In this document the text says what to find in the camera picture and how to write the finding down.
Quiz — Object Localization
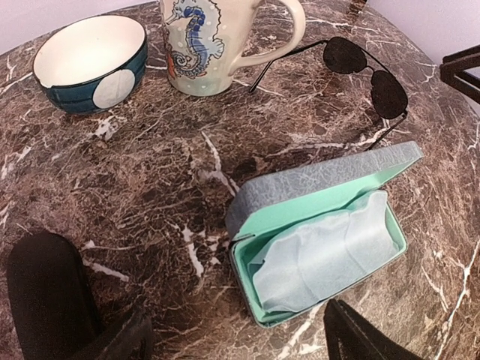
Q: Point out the black glasses case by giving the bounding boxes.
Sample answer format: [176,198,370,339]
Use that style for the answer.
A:
[7,232,104,359]

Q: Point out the thin wire-frame sunglasses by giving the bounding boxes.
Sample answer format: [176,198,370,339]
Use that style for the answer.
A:
[249,36,409,151]

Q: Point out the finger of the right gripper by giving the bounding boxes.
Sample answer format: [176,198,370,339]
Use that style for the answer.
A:
[439,45,480,104]

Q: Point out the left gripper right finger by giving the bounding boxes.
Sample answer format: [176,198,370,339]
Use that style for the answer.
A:
[323,299,419,360]

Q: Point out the cream seahorse mug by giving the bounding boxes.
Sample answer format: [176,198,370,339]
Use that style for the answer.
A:
[159,0,306,97]

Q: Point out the large blue cleaning cloth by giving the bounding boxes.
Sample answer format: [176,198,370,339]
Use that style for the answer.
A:
[249,190,398,313]

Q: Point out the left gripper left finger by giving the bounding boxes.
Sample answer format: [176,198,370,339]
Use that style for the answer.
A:
[73,307,154,359]

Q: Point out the white and teal bowl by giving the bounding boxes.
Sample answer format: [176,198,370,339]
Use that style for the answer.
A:
[33,15,148,115]

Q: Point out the blue-grey glasses case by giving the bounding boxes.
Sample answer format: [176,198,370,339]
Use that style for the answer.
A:
[225,141,423,328]

